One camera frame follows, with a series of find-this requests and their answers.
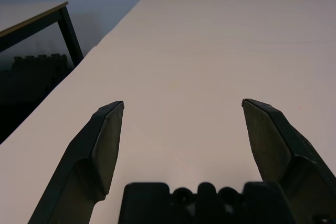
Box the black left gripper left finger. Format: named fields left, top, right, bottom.
left=27, top=100, right=125, bottom=224

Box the black foam floor mat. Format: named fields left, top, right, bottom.
left=0, top=54, right=73, bottom=141

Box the black-framed side table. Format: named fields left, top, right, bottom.
left=0, top=1, right=84, bottom=68

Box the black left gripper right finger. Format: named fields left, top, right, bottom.
left=241, top=98, right=336, bottom=224

